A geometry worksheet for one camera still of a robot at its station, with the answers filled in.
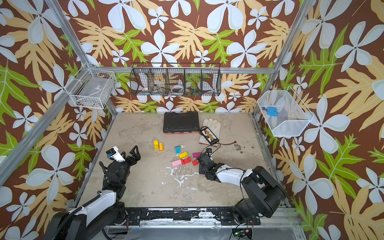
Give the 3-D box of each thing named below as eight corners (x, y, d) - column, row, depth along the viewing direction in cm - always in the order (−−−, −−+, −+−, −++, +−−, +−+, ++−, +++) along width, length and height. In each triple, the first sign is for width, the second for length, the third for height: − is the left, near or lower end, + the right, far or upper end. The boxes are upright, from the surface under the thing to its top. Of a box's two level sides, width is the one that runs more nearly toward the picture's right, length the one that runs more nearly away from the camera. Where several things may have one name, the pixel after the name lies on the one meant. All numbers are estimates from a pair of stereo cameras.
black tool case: (162, 133, 108) (161, 130, 104) (165, 114, 120) (164, 111, 117) (199, 134, 108) (199, 130, 105) (198, 114, 120) (198, 111, 117)
